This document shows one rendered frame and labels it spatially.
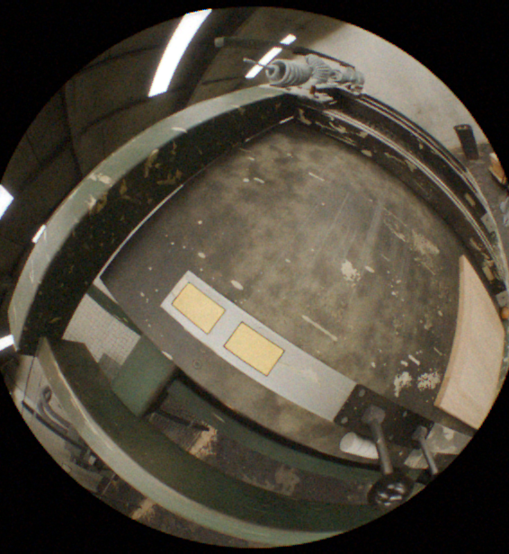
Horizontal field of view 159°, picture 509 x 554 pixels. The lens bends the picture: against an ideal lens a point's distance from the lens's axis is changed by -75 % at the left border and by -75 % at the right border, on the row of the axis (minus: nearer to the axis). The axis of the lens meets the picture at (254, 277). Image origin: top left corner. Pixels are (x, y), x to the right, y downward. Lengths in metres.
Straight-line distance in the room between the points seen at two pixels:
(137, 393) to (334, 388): 0.27
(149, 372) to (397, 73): 5.64
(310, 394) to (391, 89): 5.42
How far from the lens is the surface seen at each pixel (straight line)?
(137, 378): 0.32
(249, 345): 0.19
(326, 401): 0.21
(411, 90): 5.48
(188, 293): 0.20
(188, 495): 0.29
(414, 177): 0.58
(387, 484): 0.17
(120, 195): 0.29
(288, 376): 0.19
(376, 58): 5.51
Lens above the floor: 1.71
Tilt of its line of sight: 23 degrees down
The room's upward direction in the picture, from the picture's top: 45 degrees counter-clockwise
